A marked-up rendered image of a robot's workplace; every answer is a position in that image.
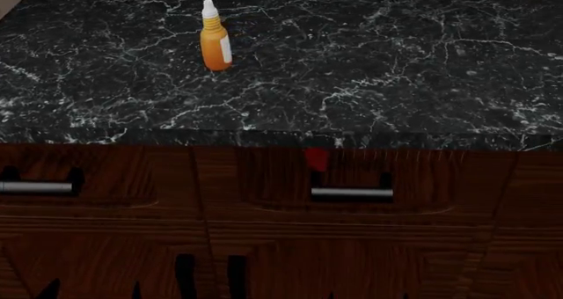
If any dark wood drawer front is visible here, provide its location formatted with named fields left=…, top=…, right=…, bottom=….
left=192, top=145, right=519, bottom=226
left=0, top=142, right=204, bottom=220

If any dark wood cabinet door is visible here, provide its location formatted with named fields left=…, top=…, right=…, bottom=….
left=206, top=221, right=487, bottom=299
left=0, top=216, right=217, bottom=299

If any orange bottle with white cap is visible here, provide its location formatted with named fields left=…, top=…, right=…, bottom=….
left=200, top=0, right=233, bottom=72

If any dark wood cabinet side panel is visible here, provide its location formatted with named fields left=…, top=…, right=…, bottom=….
left=468, top=149, right=563, bottom=299

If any black vertical door handle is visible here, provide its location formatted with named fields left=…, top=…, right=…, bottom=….
left=227, top=254, right=249, bottom=299
left=174, top=253, right=196, bottom=299

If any silver bar drawer handle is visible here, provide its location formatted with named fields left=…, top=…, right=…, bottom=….
left=0, top=165, right=85, bottom=197
left=309, top=171, right=395, bottom=204

